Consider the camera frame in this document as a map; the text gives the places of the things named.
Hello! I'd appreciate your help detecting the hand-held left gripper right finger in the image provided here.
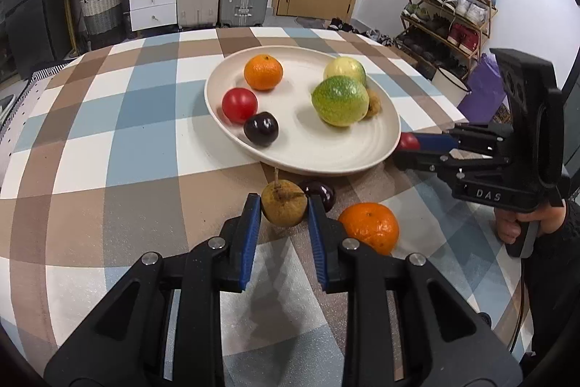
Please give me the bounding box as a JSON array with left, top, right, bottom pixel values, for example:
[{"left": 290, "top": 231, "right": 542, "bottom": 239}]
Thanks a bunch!
[{"left": 307, "top": 193, "right": 525, "bottom": 387}]

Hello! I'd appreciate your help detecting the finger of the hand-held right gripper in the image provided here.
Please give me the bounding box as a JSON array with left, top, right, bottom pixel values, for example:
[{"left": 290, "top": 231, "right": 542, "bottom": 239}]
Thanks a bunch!
[
  {"left": 414, "top": 122, "right": 515, "bottom": 159},
  {"left": 393, "top": 150, "right": 512, "bottom": 180}
]

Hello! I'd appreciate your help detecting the orange tangerine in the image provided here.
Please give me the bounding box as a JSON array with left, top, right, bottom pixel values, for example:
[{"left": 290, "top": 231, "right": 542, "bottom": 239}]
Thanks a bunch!
[
  {"left": 244, "top": 54, "right": 284, "bottom": 92},
  {"left": 337, "top": 202, "right": 400, "bottom": 256}
]

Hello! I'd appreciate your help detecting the white enamel bucket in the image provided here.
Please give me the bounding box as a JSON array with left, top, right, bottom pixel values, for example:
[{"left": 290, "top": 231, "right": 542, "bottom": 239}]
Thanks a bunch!
[{"left": 432, "top": 66, "right": 472, "bottom": 110}]

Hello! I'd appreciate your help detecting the person's right hand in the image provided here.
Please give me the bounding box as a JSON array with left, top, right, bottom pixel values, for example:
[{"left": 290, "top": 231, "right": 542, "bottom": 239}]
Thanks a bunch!
[{"left": 495, "top": 205, "right": 568, "bottom": 245}]

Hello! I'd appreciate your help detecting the checkered tablecloth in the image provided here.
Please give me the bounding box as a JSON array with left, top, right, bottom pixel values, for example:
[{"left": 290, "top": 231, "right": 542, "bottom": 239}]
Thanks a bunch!
[{"left": 0, "top": 25, "right": 535, "bottom": 387}]

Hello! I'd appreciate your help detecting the pile of shoes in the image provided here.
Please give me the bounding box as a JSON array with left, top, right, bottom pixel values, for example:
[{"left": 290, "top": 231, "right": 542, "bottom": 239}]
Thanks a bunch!
[{"left": 328, "top": 17, "right": 409, "bottom": 49}]

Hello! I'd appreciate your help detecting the striped cloth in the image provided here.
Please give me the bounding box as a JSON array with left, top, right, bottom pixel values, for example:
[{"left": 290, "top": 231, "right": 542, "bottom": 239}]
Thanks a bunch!
[{"left": 28, "top": 61, "right": 70, "bottom": 85}]

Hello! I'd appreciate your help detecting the purple bag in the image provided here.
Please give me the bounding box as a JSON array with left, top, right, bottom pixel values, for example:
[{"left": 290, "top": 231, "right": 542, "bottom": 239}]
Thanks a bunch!
[{"left": 466, "top": 52, "right": 509, "bottom": 125}]

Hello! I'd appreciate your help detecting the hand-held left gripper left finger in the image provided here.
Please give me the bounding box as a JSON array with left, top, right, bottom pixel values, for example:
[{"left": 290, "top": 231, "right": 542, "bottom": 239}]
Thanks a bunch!
[{"left": 43, "top": 193, "right": 263, "bottom": 387}]

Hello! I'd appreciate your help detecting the green round fruit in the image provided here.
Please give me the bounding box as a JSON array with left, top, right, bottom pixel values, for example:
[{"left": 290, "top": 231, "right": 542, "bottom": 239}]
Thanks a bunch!
[{"left": 311, "top": 76, "right": 370, "bottom": 128}]

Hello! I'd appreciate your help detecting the wooden shoe rack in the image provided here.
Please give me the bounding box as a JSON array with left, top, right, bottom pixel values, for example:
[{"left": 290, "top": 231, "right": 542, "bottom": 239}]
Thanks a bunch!
[{"left": 401, "top": 0, "right": 500, "bottom": 80}]

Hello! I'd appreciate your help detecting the person's right forearm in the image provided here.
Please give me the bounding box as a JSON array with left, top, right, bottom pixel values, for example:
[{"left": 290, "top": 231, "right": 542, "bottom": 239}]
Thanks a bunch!
[{"left": 520, "top": 201, "right": 580, "bottom": 372}]

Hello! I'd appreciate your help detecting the brown longan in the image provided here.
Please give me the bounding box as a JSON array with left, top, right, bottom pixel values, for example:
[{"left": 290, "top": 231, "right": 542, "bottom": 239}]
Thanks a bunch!
[
  {"left": 365, "top": 88, "right": 382, "bottom": 119},
  {"left": 261, "top": 168, "right": 308, "bottom": 228}
]

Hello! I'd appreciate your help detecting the cream round plate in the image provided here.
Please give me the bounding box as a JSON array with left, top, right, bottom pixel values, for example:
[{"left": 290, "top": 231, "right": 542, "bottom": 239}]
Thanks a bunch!
[{"left": 204, "top": 46, "right": 402, "bottom": 177}]

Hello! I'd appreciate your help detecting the black refrigerator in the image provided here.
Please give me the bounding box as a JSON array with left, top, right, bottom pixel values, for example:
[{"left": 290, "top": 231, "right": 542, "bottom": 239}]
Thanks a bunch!
[{"left": 0, "top": 0, "right": 73, "bottom": 77}]

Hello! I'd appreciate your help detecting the dark purple cherry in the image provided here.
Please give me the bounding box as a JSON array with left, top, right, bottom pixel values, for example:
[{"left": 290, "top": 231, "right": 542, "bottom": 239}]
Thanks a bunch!
[
  {"left": 299, "top": 181, "right": 336, "bottom": 214},
  {"left": 243, "top": 112, "right": 280, "bottom": 148}
]

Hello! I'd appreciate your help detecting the yellow round fruit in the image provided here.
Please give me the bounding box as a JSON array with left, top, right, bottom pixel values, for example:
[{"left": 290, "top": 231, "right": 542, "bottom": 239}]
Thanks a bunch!
[{"left": 323, "top": 56, "right": 367, "bottom": 87}]

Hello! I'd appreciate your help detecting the woven laundry basket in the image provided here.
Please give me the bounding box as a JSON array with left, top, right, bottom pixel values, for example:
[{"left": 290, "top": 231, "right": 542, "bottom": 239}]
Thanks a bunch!
[{"left": 80, "top": 0, "right": 123, "bottom": 35}]

